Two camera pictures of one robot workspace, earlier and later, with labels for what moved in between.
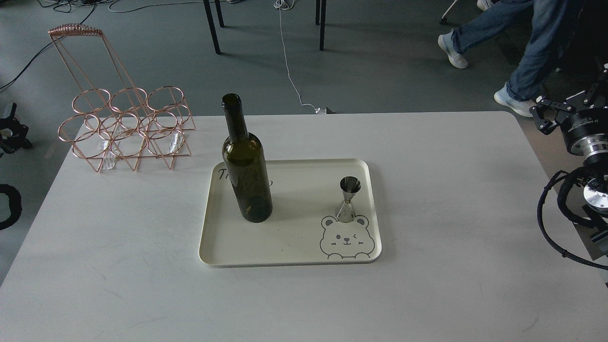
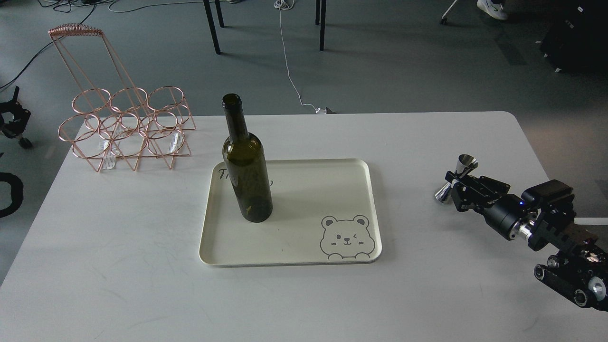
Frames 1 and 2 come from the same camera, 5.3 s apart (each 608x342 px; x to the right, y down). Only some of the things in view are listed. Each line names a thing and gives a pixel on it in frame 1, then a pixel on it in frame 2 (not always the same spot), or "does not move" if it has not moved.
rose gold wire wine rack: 110,119 does not move
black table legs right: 322,21 does not move
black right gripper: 547,115 to 501,210
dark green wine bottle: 245,164 does not move
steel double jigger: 349,185 to 465,163
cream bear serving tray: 303,229 does not move
